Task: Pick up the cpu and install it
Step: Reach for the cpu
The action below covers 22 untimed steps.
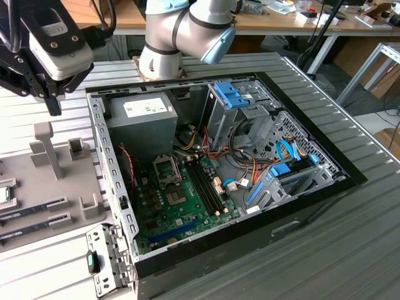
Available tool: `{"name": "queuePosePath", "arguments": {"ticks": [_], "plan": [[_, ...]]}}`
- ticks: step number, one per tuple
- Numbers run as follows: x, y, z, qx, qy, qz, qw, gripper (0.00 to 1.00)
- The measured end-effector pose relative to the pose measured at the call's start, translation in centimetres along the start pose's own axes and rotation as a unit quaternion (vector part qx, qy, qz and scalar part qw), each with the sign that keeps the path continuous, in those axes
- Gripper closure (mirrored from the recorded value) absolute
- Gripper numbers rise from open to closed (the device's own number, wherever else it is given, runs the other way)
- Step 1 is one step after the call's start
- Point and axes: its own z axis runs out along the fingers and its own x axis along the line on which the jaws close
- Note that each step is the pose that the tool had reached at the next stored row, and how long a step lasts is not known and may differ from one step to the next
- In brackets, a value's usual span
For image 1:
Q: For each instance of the grey power supply unit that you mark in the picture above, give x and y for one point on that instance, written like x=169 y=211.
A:
x=140 y=131

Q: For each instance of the hard disk in blue carrier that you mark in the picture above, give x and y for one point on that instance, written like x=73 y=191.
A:
x=281 y=171

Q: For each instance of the green motherboard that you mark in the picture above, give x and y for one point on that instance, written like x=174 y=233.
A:
x=175 y=225

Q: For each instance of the teal black latch tab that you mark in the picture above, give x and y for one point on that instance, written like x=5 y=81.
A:
x=90 y=262

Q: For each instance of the aluminium profile frame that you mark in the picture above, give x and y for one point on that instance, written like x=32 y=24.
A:
x=364 y=70

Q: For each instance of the blue expansion slot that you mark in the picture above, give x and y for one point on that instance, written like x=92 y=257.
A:
x=175 y=232

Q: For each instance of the black slanted pole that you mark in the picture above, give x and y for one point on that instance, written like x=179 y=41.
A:
x=331 y=25

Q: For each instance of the grey metal drive cage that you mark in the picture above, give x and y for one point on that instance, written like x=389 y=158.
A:
x=218 y=125

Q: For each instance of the large brown cardboard box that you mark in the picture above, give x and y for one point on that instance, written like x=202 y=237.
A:
x=100 y=7

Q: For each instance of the black RAM slot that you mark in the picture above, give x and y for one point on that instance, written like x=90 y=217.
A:
x=201 y=187
x=204 y=187
x=208 y=187
x=212 y=187

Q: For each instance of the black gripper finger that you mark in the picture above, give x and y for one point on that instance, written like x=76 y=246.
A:
x=78 y=76
x=22 y=78

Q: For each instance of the small open cardboard box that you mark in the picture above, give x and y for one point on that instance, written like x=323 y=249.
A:
x=375 y=9

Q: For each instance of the silver coin battery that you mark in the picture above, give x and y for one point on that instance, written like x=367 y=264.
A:
x=172 y=241

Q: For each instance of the blue plastic carrier rail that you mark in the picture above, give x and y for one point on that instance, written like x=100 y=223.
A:
x=256 y=193

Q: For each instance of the wooden desk white frame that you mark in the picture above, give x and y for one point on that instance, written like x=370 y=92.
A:
x=131 y=18
x=350 y=26

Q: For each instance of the brown cardboard floor box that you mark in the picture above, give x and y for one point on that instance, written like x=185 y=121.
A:
x=390 y=140
x=387 y=84

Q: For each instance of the grey parts rack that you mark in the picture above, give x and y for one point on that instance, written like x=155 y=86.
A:
x=37 y=187

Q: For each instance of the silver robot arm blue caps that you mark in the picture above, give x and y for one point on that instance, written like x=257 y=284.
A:
x=162 y=31

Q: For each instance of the grey slot retention bracket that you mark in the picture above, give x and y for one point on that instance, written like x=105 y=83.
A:
x=100 y=281

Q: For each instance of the blue plastic drive latch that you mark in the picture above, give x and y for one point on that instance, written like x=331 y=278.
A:
x=231 y=93

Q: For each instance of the black open PC case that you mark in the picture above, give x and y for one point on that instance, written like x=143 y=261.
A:
x=218 y=265

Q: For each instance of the CPU socket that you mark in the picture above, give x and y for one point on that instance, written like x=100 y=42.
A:
x=177 y=197

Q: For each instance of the silver green CPU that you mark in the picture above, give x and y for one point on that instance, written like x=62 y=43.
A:
x=3 y=196

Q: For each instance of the black case fan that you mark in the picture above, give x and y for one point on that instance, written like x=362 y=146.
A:
x=125 y=175

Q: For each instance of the small white carton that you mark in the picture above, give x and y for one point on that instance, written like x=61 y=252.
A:
x=304 y=18

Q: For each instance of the grey metal electronics device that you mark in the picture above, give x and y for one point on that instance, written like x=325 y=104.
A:
x=253 y=7

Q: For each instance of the dark blue RAM stick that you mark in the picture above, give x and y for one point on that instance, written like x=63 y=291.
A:
x=25 y=212
x=25 y=230

